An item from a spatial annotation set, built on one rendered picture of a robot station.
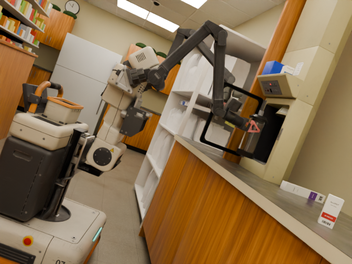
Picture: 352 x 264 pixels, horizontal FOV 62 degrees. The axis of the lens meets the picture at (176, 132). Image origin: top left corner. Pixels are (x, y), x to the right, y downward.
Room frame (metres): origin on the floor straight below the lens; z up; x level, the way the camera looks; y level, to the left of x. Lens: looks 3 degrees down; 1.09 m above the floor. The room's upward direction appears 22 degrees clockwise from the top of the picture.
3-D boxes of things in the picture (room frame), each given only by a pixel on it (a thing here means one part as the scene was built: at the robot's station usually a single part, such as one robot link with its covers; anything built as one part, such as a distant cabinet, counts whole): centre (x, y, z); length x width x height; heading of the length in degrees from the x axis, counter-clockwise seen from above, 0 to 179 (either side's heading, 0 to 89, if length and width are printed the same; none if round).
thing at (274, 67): (1.82, -0.42, 1.56); 0.10 x 0.10 x 0.09; 14
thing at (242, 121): (1.63, -0.29, 1.18); 0.10 x 0.07 x 0.07; 15
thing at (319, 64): (1.79, -0.62, 1.33); 0.32 x 0.25 x 0.77; 14
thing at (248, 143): (1.65, -0.40, 1.14); 0.11 x 0.11 x 0.21
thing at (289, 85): (1.74, -0.44, 1.46); 0.32 x 0.11 x 0.10; 14
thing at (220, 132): (1.86, -0.30, 1.19); 0.30 x 0.01 x 0.40; 106
